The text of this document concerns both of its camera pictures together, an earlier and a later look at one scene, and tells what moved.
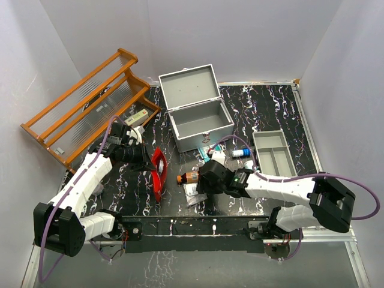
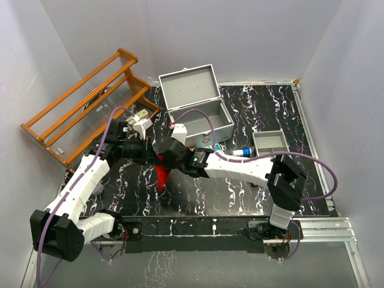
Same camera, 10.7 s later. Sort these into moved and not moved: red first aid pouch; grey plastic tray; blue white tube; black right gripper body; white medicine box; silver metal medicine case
Moved: black right gripper body; red first aid pouch
Not moved: silver metal medicine case; white medicine box; blue white tube; grey plastic tray
